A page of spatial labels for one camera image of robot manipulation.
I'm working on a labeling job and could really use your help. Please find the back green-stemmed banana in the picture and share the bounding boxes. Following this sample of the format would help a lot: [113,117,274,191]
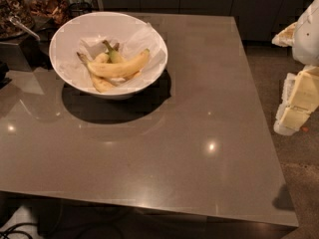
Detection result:
[95,40,125,64]

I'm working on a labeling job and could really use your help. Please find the white ceramic bowl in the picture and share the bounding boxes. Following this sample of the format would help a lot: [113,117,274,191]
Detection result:
[49,12,167,100]

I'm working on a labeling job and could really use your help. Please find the metal scoop handle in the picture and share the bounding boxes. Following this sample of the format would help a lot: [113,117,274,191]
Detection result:
[9,16,41,41]

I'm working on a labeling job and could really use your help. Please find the dark wire basket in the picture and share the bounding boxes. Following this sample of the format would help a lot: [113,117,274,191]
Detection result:
[69,2,92,18]

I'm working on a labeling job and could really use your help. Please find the glass jar of snacks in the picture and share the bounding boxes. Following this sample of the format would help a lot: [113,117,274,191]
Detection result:
[27,0,70,26]

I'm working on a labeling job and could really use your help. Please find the glass bowl of nuts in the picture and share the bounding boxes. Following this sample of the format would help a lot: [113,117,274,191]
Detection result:
[0,0,35,40]

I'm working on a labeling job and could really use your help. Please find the white paper bowl liner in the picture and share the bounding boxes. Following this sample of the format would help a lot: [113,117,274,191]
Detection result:
[49,21,167,100]

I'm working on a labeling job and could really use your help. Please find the black cables on floor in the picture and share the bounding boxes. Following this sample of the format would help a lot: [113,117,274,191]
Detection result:
[0,221,38,239]

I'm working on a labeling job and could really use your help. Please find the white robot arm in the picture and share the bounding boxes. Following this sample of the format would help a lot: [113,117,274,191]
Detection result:
[272,0,319,135]

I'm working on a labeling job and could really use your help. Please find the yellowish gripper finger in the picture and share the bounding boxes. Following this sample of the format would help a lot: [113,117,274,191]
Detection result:
[273,66,319,135]

